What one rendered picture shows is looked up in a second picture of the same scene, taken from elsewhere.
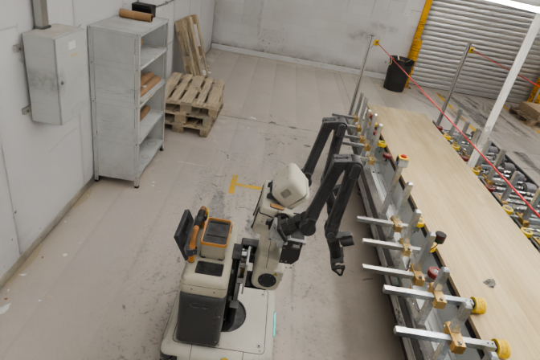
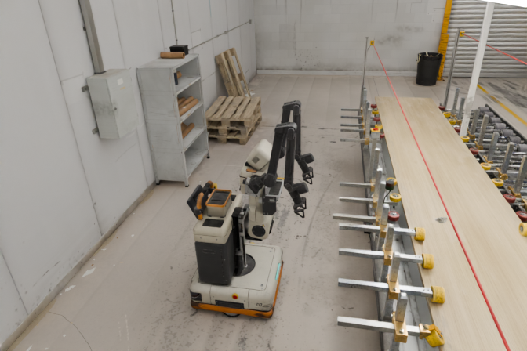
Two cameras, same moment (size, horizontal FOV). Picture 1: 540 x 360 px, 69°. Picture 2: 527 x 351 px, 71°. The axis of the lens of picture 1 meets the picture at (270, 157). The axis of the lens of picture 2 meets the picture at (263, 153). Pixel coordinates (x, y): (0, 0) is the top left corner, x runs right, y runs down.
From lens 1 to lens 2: 0.86 m
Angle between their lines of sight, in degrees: 13
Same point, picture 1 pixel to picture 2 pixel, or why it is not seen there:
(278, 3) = (308, 26)
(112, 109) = (161, 127)
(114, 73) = (158, 99)
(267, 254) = (255, 209)
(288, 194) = (257, 160)
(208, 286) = (211, 234)
